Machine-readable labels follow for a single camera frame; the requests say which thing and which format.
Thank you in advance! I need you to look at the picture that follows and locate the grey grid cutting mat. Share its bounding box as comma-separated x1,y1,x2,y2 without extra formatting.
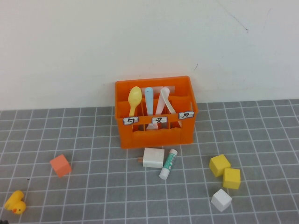
0,99,299,224

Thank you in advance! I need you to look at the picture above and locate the pale pink plastic fork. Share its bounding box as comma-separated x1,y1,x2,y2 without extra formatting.
146,87,171,131

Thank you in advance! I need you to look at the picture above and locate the light blue plastic fork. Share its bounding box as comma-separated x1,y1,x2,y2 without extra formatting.
144,87,155,116

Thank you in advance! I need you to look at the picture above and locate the green and white glue stick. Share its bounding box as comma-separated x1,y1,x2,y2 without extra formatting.
159,149,178,180

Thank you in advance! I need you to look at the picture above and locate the white plastic knife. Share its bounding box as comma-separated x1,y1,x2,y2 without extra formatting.
160,87,182,128

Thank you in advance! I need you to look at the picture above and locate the orange plastic cutlery holder crate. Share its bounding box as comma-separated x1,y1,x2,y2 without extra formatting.
114,75,199,150

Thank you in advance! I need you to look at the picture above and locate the orange cube block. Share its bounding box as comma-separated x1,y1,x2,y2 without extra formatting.
50,154,72,179

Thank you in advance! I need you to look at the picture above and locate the white label fork character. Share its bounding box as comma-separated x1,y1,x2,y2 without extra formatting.
152,116,168,125

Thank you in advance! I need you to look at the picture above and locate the white charger plug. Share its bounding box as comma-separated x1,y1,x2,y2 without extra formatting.
137,147,165,169

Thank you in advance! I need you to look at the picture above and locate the yellow cube block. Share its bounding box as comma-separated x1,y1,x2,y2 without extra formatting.
208,154,231,177
222,167,241,189

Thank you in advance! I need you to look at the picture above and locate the white label spoon character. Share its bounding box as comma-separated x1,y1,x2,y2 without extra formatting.
123,116,140,126

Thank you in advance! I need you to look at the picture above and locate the yellow rubber duck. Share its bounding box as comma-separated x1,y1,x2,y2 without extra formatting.
4,190,27,215

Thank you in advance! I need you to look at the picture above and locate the yellow plastic spoon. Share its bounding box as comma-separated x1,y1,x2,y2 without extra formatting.
128,86,142,117

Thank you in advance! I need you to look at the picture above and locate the white cube block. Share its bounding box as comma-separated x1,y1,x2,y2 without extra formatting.
210,188,233,212

